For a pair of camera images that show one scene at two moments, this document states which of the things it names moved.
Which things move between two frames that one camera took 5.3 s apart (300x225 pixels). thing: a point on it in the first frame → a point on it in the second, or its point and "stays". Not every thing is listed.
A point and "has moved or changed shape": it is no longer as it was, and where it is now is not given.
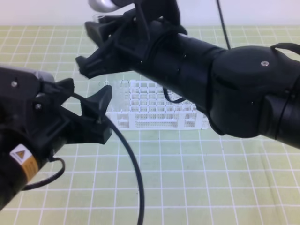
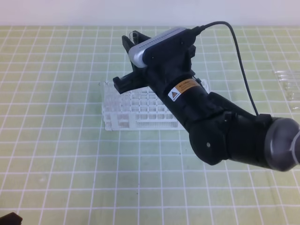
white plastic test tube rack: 149,105 stays
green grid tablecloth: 189,176 stays
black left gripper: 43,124 → 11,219
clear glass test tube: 96,19 has moved or changed shape
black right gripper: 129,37 → 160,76
